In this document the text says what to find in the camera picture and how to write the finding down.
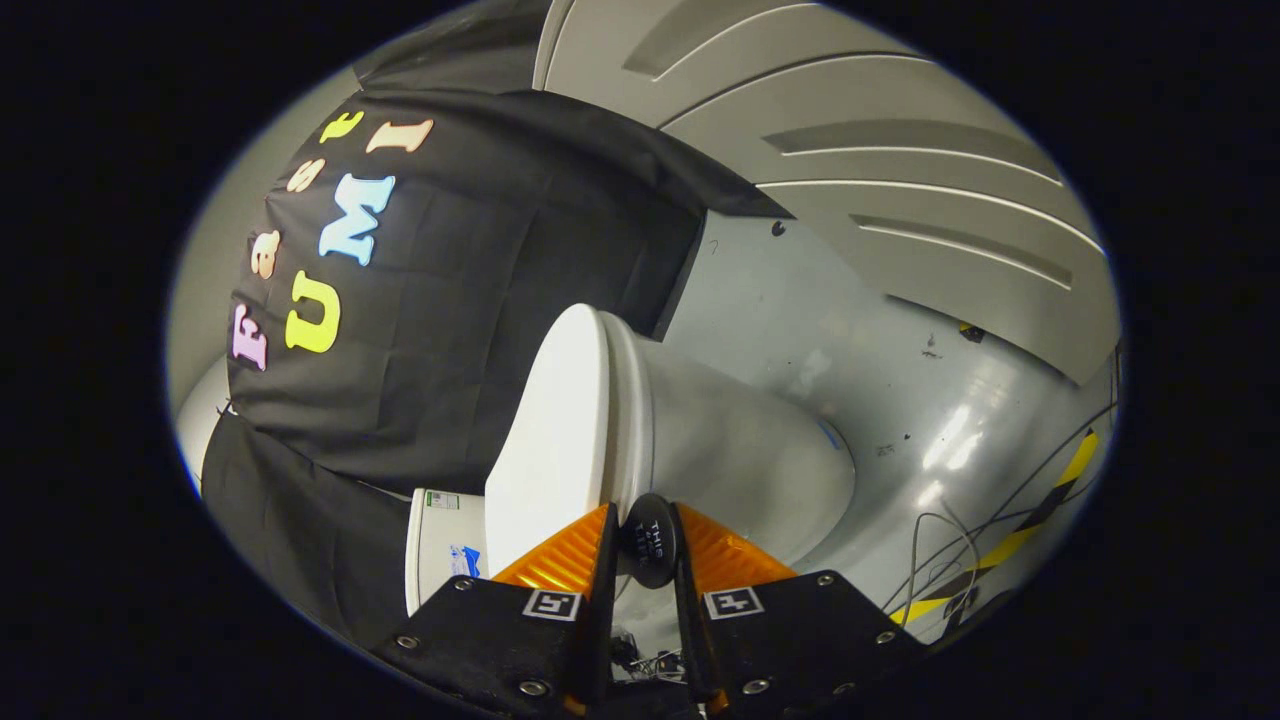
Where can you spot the white toilet lid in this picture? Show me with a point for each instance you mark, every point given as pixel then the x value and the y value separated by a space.
pixel 555 440

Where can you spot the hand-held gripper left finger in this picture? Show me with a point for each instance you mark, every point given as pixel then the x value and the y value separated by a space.
pixel 500 640

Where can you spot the grey panelled door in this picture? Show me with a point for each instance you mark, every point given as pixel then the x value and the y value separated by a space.
pixel 850 150

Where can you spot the black backdrop cloth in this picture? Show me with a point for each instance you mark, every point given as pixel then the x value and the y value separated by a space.
pixel 450 330

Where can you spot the yellow black hazard tape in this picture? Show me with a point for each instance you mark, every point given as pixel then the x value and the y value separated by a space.
pixel 1010 545

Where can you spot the black round lid knob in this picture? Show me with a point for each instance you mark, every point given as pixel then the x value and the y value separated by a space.
pixel 650 540

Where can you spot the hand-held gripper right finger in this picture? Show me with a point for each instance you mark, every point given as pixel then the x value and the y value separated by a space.
pixel 790 640

